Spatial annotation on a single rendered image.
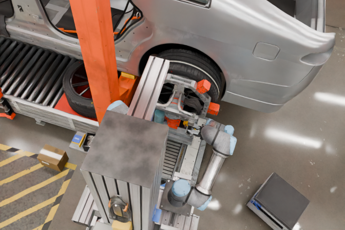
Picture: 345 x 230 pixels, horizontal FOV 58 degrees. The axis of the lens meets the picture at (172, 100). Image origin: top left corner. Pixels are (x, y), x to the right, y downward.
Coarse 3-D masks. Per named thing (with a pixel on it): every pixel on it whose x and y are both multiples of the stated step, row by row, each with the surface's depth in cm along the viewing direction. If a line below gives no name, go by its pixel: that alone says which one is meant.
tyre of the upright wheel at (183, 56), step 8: (160, 56) 261; (168, 56) 254; (176, 56) 251; (184, 56) 250; (192, 56) 250; (200, 56) 253; (176, 64) 246; (184, 64) 245; (192, 64) 246; (200, 64) 249; (208, 64) 255; (168, 72) 250; (176, 72) 247; (184, 72) 244; (192, 72) 242; (200, 72) 245; (208, 72) 251; (216, 72) 258; (200, 80) 246; (208, 80) 248; (216, 80) 257; (216, 88) 256; (216, 96) 258
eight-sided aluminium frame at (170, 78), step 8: (168, 80) 243; (176, 80) 243; (184, 80) 245; (192, 80) 244; (192, 88) 243; (200, 96) 248; (208, 96) 254; (208, 104) 254; (192, 112) 280; (200, 112) 275; (184, 120) 284
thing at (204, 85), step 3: (201, 81) 243; (204, 81) 239; (207, 81) 242; (198, 84) 244; (201, 84) 240; (204, 84) 238; (207, 84) 240; (198, 87) 241; (201, 87) 239; (204, 87) 238; (207, 87) 239; (198, 90) 243; (201, 90) 242; (204, 90) 241; (207, 90) 240; (201, 93) 245
